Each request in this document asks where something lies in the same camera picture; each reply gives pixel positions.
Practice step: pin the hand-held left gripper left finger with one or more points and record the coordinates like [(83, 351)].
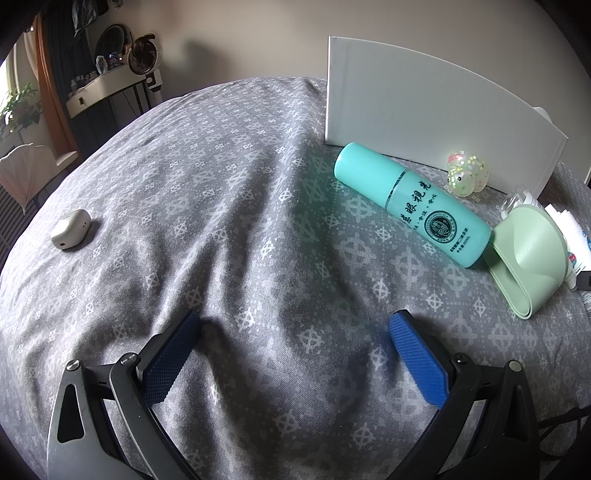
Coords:
[(168, 357)]

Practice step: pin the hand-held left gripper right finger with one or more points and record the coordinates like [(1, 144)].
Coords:
[(418, 357)]

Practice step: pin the white board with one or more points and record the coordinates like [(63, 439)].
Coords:
[(429, 110)]

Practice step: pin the grey patterned blanket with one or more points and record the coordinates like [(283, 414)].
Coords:
[(240, 240)]

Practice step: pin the light green phone stand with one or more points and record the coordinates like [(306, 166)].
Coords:
[(531, 258)]

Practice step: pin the teal plastic bottle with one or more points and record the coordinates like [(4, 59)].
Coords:
[(406, 198)]

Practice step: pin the white earbuds case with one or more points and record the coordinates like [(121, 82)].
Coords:
[(69, 229)]

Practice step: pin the translucent glitter toy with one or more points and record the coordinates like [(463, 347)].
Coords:
[(467, 175)]

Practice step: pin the clear plastic wrapper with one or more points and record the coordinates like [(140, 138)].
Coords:
[(521, 199)]

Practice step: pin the white packets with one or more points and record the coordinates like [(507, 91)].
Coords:
[(575, 235)]

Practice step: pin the white shell-shaped chair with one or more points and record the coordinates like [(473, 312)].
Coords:
[(23, 173)]

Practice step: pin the white curved shelf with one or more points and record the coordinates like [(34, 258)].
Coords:
[(104, 87)]

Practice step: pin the orange curtain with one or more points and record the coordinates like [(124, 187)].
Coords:
[(55, 92)]

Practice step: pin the green potted plant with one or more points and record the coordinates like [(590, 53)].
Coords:
[(21, 108)]

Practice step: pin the small brown desk fan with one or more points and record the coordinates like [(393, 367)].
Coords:
[(141, 55)]

